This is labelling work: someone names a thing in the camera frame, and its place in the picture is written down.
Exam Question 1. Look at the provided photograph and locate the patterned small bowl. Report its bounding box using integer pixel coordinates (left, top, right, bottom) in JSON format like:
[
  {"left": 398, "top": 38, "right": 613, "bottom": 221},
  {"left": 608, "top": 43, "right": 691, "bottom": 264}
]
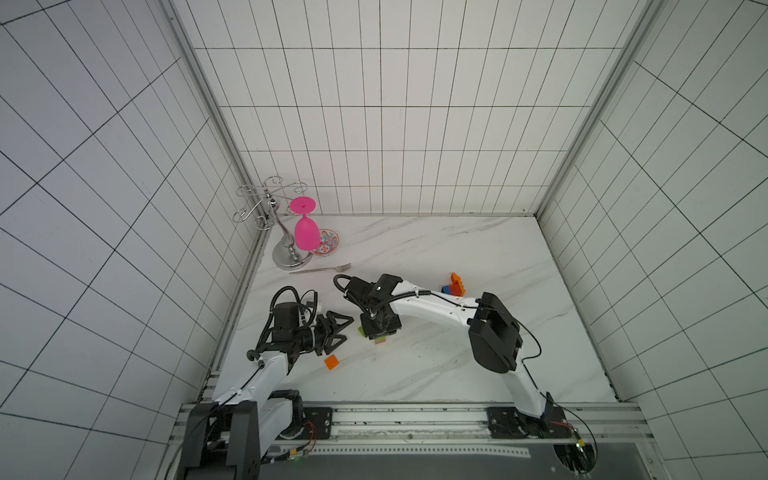
[{"left": 312, "top": 229, "right": 340, "bottom": 257}]

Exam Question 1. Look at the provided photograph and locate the pink plastic wine glass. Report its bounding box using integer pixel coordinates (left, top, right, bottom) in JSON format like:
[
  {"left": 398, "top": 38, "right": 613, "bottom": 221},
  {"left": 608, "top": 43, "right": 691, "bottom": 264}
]
[{"left": 290, "top": 196, "right": 322, "bottom": 251}]

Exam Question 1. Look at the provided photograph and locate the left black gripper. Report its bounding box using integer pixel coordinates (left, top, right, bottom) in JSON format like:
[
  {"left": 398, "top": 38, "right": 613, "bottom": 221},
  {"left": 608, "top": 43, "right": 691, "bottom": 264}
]
[{"left": 293, "top": 310, "right": 354, "bottom": 356}]

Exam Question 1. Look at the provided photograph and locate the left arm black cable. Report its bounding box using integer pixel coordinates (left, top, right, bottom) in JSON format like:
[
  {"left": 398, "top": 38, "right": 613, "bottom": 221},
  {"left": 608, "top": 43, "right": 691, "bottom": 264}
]
[{"left": 161, "top": 285, "right": 319, "bottom": 480}]

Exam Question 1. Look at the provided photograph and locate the aluminium mounting rail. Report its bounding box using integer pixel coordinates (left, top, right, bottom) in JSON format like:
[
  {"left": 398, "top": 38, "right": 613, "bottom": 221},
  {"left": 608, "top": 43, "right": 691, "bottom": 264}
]
[{"left": 170, "top": 400, "right": 661, "bottom": 460}]

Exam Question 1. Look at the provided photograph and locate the silver fork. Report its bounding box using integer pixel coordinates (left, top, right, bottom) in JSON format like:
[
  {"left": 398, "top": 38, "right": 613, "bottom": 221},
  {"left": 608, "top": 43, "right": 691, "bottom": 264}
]
[{"left": 292, "top": 263, "right": 352, "bottom": 275}]

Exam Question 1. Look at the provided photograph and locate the orange lego brick front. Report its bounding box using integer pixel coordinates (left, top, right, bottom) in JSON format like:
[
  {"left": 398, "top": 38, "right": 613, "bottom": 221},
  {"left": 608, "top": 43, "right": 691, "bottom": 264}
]
[{"left": 324, "top": 355, "right": 340, "bottom": 371}]

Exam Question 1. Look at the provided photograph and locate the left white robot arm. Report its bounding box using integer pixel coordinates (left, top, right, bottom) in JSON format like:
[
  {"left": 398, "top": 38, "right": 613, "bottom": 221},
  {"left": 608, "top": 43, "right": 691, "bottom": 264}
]
[{"left": 165, "top": 301, "right": 354, "bottom": 479}]

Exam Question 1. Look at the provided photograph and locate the orange lego brick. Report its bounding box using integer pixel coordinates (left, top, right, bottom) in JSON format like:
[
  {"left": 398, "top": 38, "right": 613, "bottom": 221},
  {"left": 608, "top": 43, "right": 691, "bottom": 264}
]
[
  {"left": 451, "top": 273, "right": 466, "bottom": 296},
  {"left": 324, "top": 355, "right": 340, "bottom": 371}
]

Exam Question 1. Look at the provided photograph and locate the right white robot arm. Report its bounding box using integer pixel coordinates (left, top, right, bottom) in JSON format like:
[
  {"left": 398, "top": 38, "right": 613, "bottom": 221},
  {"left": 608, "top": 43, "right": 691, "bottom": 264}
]
[{"left": 333, "top": 274, "right": 554, "bottom": 437}]

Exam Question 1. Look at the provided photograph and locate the silver wire glass rack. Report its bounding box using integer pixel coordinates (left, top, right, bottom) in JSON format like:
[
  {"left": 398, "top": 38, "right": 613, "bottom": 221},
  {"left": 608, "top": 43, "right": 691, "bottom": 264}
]
[{"left": 232, "top": 175, "right": 313, "bottom": 272}]

